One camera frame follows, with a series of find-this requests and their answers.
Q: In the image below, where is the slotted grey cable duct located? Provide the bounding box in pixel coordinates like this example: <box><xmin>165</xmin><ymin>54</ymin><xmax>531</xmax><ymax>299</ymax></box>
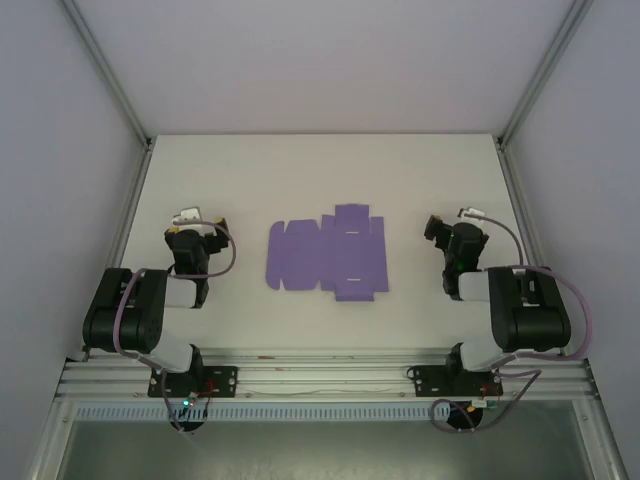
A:
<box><xmin>74</xmin><ymin>405</ymin><xmax>581</xmax><ymax>422</ymax></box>

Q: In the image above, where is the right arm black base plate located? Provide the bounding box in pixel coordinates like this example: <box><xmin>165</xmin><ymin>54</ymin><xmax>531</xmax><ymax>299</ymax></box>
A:
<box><xmin>407</xmin><ymin>364</ymin><xmax>503</xmax><ymax>399</ymax></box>

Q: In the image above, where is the aluminium mounting rail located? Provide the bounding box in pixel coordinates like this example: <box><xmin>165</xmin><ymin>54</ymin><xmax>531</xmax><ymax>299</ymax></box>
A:
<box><xmin>55</xmin><ymin>349</ymin><xmax>599</xmax><ymax>401</ymax></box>

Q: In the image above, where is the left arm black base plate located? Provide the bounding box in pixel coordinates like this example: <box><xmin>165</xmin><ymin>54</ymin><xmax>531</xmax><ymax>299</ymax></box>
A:
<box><xmin>147</xmin><ymin>365</ymin><xmax>239</xmax><ymax>399</ymax></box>

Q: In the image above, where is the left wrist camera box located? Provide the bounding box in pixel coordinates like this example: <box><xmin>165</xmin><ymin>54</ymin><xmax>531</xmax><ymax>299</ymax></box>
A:
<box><xmin>171</xmin><ymin>205</ymin><xmax>202</xmax><ymax>225</ymax></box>

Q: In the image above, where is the aluminium frame post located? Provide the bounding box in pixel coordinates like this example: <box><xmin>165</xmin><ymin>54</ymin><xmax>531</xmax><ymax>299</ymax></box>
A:
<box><xmin>62</xmin><ymin>0</ymin><xmax>154</xmax><ymax>151</ymax></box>
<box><xmin>497</xmin><ymin>0</ymin><xmax>596</xmax><ymax>151</ymax></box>

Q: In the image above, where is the aluminium frame leg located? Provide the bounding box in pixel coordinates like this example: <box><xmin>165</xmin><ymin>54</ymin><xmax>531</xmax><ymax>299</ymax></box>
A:
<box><xmin>27</xmin><ymin>399</ymin><xmax>76</xmax><ymax>480</ymax></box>
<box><xmin>574</xmin><ymin>399</ymin><xmax>629</xmax><ymax>480</ymax></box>

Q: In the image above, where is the grey metal panel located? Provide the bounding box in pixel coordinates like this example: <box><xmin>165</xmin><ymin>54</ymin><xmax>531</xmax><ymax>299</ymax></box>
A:
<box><xmin>54</xmin><ymin>420</ymin><xmax>596</xmax><ymax>480</ymax></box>

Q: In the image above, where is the aluminium side rail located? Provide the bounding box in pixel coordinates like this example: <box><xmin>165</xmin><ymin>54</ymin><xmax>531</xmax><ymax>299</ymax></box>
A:
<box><xmin>79</xmin><ymin>142</ymin><xmax>154</xmax><ymax>362</ymax></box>
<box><xmin>497</xmin><ymin>142</ymin><xmax>571</xmax><ymax>361</ymax></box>

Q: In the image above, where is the purple paper box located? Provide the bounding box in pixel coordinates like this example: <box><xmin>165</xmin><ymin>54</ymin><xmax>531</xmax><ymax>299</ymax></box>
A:
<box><xmin>267</xmin><ymin>203</ymin><xmax>391</xmax><ymax>304</ymax></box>

